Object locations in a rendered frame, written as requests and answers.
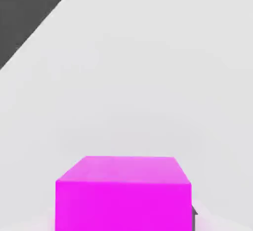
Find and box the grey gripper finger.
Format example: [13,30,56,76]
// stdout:
[191,204,216,231]

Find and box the small magenta cube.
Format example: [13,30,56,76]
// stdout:
[55,155,192,231]

